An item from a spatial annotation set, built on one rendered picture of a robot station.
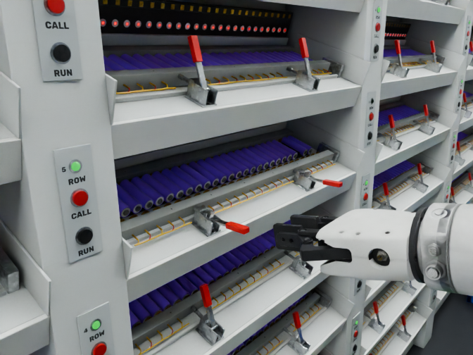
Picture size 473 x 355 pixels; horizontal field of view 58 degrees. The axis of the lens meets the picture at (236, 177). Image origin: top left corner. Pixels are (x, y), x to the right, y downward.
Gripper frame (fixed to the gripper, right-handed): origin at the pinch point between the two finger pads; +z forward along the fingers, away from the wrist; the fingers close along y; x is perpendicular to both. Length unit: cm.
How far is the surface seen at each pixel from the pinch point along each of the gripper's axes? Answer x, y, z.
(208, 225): 0.1, -0.9, 14.9
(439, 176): -19, 114, 19
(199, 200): 3.1, 1.4, 18.5
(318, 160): 2.5, 35.9, 18.1
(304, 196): -2.1, 23.4, 14.4
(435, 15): 32, 89, 9
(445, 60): 20, 115, 14
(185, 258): -3.0, -6.1, 15.0
